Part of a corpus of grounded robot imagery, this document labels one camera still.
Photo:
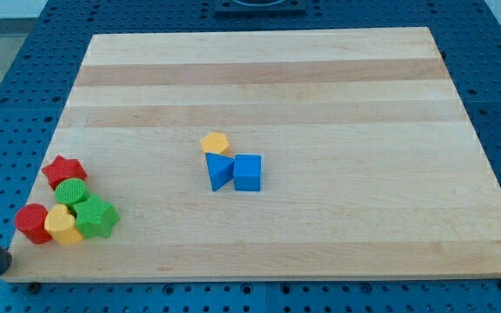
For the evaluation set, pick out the blue cube block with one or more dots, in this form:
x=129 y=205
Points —
x=247 y=172

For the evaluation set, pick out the blue triangle block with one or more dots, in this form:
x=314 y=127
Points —
x=220 y=169

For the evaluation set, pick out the yellow hexagon block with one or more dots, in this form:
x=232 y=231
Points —
x=215 y=142

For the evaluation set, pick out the wooden board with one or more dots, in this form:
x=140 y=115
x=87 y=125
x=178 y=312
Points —
x=371 y=168

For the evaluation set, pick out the green star block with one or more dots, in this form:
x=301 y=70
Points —
x=95 y=217

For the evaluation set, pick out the green cylinder block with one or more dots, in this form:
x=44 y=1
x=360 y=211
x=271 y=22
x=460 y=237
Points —
x=72 y=191

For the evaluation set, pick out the red star block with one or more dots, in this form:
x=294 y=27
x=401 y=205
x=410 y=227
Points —
x=63 y=168

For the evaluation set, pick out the yellow heart block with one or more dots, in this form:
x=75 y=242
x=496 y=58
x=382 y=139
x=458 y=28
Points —
x=61 y=225

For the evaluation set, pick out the red cylinder block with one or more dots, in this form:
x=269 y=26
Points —
x=30 y=221

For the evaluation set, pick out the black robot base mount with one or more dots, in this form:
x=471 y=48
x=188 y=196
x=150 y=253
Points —
x=259 y=6

